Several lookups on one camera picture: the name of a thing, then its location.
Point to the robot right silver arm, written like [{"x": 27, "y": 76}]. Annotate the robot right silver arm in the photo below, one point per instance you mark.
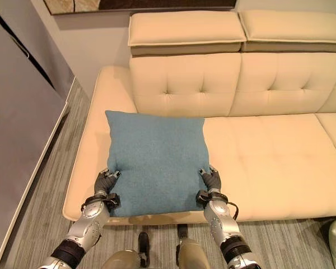
[{"x": 226, "y": 227}]

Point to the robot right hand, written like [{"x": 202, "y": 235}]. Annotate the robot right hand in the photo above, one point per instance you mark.
[{"x": 212, "y": 182}]

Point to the dark framed wall picture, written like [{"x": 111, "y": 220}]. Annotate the dark framed wall picture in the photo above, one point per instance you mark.
[{"x": 145, "y": 4}]

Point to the blue square cushion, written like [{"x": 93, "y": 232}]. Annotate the blue square cushion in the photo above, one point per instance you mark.
[{"x": 156, "y": 162}]

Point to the grey cabinet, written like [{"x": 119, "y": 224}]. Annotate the grey cabinet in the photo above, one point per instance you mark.
[{"x": 19, "y": 112}]

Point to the robot right leg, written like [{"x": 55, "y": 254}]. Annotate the robot right leg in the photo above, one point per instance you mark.
[{"x": 190, "y": 252}]

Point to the cream leather sofa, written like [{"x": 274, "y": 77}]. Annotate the cream leather sofa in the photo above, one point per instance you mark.
[{"x": 240, "y": 134}]

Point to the cream sofa headrest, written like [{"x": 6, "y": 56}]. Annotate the cream sofa headrest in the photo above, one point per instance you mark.
[
  {"x": 291, "y": 29},
  {"x": 184, "y": 30}
]

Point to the robot left silver arm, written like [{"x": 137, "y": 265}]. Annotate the robot left silver arm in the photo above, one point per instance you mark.
[{"x": 81, "y": 224}]

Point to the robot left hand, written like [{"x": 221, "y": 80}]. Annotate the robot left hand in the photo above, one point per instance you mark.
[{"x": 104, "y": 183}]

